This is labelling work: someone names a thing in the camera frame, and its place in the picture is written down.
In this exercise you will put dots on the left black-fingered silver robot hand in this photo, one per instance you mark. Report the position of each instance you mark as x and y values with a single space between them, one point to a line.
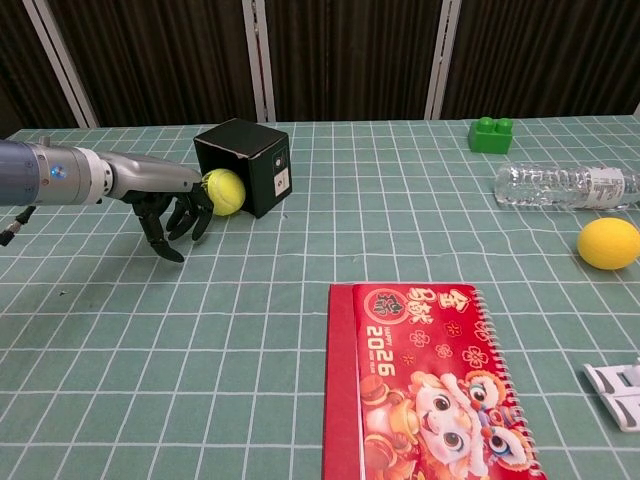
145 175

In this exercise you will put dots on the yellow tennis ball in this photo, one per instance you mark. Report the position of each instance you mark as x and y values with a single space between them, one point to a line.
225 192

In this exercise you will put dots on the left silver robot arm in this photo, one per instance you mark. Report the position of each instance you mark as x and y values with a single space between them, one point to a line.
45 172

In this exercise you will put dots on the black cardboard box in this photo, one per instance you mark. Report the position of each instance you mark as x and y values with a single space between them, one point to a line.
265 165

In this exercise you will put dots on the smooth orange-yellow ball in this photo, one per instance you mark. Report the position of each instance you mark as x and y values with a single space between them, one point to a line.
607 244

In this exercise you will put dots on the green checked tablecloth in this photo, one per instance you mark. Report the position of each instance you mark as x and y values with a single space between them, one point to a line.
250 325

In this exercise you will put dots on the green toy building block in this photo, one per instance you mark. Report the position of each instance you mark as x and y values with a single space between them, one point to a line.
491 137

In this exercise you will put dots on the red 2026 spiral calendar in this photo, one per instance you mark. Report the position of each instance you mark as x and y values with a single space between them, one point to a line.
425 390

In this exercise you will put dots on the clear plastic water bottle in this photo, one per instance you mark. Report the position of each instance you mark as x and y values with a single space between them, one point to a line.
560 185

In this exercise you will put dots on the white folding laptop stand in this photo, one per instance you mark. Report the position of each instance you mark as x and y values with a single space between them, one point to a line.
617 395

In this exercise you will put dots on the white metal frame post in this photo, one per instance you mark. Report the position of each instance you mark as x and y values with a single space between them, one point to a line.
260 60
60 65
442 60

